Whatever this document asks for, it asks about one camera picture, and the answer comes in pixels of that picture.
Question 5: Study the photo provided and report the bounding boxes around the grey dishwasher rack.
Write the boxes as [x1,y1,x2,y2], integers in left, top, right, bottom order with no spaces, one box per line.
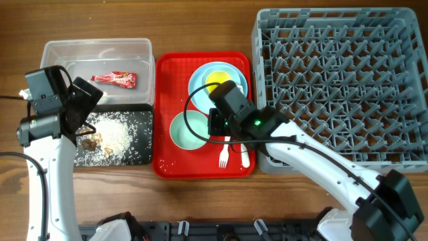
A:
[251,7,427,173]

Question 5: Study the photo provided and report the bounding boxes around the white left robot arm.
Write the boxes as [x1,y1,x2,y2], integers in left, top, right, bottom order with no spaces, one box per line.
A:
[17,71,102,240]

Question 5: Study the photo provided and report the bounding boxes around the yellow cup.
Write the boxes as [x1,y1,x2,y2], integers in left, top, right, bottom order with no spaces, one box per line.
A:
[205,70,232,84]

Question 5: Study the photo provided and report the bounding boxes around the clear plastic bin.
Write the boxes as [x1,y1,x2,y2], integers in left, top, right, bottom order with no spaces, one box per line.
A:
[40,38,155,105]

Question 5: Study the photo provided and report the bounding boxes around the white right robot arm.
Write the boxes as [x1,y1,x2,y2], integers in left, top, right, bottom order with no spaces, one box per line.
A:
[208,104,424,240]

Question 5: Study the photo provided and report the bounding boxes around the red serving tray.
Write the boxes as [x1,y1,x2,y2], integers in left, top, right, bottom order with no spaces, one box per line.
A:
[152,51,256,179]

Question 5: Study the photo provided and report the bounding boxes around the white plastic fork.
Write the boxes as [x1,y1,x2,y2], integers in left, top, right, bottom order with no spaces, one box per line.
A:
[219,136,231,169]

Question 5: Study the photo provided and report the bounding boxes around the rice and food scraps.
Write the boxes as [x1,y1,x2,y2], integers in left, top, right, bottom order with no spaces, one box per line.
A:
[75,112,151,165]

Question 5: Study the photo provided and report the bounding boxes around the red candy wrapper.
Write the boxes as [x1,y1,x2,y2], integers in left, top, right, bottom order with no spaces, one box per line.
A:
[91,71,137,88]

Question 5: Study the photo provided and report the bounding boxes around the black tray bin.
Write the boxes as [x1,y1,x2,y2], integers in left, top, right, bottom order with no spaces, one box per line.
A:
[73,103,154,167]

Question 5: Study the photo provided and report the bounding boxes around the light blue bowl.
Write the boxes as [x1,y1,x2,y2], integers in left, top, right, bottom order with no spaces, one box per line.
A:
[203,64,240,84]

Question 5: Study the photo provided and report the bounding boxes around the white plastic spoon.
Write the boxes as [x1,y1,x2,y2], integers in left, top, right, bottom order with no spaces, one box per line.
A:
[240,144,251,168]

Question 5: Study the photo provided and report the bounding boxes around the green bowl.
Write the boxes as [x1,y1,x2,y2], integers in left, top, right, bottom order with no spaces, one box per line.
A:
[170,110,210,151]

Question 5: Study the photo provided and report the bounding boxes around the light blue plate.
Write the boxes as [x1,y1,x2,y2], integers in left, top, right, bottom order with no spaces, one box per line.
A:
[188,62,248,114]

